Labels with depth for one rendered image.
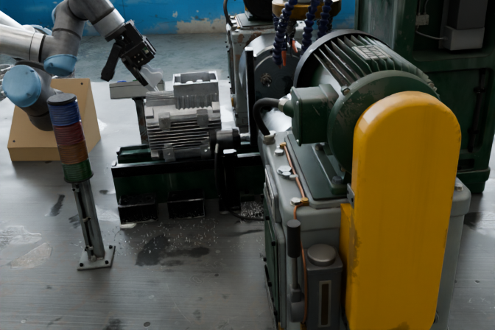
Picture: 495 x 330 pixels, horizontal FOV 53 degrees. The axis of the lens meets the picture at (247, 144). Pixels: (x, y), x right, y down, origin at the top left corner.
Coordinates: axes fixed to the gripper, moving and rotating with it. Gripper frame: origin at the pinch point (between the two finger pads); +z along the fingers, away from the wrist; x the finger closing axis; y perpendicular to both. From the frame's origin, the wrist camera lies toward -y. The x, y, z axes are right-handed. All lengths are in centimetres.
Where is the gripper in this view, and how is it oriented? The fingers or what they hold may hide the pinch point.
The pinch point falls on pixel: (154, 92)
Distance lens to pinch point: 146.2
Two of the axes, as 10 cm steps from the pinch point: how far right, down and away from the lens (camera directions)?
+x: -0.9, -4.2, 9.0
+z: 5.4, 7.4, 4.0
